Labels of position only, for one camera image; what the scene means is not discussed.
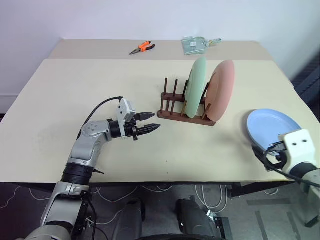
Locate wooden dish rack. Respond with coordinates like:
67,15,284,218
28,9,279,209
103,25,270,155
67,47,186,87
156,77,218,128

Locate green plate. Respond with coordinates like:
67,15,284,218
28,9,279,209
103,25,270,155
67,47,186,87
184,55,209,120

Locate dark ribbed chair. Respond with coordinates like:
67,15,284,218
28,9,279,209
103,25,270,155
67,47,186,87
291,53,320,107

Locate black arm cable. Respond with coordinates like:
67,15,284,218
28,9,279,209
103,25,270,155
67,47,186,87
83,95,125,132
251,145,320,188

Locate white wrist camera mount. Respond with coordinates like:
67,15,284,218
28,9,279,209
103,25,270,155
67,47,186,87
278,128,319,175
115,98,137,140

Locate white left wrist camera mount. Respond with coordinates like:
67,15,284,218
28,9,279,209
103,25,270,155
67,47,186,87
115,98,137,140

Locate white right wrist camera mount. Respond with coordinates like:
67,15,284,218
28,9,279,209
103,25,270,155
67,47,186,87
278,128,319,175

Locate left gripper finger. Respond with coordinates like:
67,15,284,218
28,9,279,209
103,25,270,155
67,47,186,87
136,123,162,137
136,111,157,123

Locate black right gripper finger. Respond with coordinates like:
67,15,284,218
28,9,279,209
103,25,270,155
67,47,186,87
266,140,286,151

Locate orange handled pliers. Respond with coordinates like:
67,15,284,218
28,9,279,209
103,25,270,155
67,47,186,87
128,40,157,56

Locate dark rounded shape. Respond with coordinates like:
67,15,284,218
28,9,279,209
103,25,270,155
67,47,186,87
116,198,147,240
175,198,217,240

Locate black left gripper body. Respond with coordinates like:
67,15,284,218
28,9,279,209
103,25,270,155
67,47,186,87
123,112,141,142

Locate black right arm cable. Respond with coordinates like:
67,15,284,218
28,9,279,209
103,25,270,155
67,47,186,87
251,145,320,188

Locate pink plate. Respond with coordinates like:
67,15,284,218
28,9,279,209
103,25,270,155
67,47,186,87
204,59,236,122

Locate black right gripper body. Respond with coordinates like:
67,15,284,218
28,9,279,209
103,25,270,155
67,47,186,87
274,147,289,164

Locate metal bracket on floor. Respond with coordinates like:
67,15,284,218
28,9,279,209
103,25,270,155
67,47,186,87
205,209,231,239

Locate black table frame bar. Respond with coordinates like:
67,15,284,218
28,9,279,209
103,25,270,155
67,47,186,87
225,180,299,200

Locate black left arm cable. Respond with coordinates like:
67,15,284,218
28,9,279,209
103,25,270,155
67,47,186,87
83,95,125,132

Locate white floor cable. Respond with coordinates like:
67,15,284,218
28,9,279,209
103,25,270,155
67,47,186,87
194,184,229,214

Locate blue plate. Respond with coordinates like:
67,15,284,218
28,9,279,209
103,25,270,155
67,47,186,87
246,108,302,157

